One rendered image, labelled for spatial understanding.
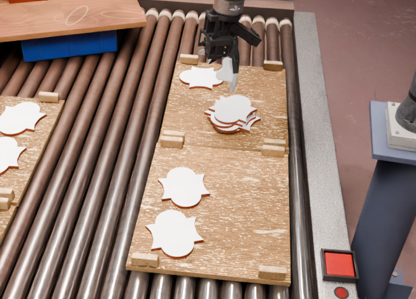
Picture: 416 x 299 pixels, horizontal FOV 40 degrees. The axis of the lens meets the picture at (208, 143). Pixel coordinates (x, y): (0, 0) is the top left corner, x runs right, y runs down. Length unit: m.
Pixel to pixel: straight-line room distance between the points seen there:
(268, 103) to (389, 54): 2.36
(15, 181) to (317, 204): 0.74
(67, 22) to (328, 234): 1.04
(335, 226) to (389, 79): 2.40
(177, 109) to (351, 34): 2.63
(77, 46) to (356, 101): 1.98
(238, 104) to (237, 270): 0.54
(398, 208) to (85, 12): 1.18
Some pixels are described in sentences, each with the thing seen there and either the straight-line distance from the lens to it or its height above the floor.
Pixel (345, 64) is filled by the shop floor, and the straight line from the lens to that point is 3.76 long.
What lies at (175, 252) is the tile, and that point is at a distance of 1.24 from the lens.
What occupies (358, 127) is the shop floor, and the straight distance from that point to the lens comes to 3.24.
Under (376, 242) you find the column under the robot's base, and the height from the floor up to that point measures 0.45.
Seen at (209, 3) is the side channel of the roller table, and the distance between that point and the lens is 2.18.
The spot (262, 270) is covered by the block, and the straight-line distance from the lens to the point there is 1.20.
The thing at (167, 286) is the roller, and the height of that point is 0.91.
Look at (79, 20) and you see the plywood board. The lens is 1.87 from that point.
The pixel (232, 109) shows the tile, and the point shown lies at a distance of 1.58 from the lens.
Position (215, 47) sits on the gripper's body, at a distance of 1.45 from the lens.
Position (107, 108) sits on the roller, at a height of 0.92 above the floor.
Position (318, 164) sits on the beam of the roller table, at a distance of 1.53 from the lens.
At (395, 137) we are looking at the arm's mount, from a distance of 1.69.
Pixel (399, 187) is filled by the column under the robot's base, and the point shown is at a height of 0.71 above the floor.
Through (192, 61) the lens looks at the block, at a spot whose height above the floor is 0.95.
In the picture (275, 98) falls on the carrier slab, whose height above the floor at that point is 0.94.
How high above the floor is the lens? 1.91
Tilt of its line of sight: 40 degrees down
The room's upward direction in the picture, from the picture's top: 3 degrees clockwise
